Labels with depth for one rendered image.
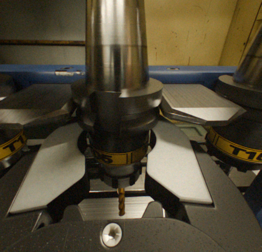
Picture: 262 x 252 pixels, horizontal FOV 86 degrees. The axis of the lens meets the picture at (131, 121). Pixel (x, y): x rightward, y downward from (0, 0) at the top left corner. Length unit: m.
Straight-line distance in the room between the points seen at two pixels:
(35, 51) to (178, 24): 0.83
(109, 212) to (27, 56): 0.67
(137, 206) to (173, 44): 0.98
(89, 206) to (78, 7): 0.65
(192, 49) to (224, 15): 0.25
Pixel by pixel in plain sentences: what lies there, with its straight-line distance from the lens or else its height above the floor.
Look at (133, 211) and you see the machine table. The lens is 0.40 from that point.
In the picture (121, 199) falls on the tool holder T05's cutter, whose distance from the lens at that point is 0.18.
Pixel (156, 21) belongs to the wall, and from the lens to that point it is 1.08.
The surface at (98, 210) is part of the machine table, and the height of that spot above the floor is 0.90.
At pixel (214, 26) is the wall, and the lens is 1.21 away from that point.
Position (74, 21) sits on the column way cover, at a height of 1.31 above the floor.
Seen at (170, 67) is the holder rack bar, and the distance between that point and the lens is 0.17.
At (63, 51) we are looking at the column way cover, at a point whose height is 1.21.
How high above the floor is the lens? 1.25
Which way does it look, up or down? 30 degrees down
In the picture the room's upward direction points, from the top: 1 degrees clockwise
